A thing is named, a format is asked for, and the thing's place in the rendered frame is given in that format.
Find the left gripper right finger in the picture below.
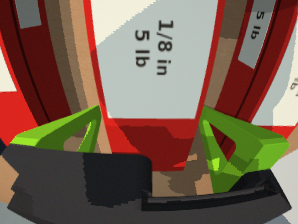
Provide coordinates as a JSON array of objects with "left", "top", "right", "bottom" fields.
[{"left": 199, "top": 106, "right": 289, "bottom": 193}]

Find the red box with white label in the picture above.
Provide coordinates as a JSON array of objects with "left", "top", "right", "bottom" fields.
[{"left": 214, "top": 0, "right": 298, "bottom": 139}]

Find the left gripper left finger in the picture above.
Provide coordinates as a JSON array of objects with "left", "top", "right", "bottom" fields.
[{"left": 10, "top": 105, "right": 102, "bottom": 153}]

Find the red welding electrode box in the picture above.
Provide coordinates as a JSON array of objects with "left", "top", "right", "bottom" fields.
[{"left": 83, "top": 0, "right": 225, "bottom": 171}]

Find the red box of welding electrodes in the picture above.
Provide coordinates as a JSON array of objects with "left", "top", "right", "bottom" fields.
[{"left": 0, "top": 0, "right": 72, "bottom": 146}]

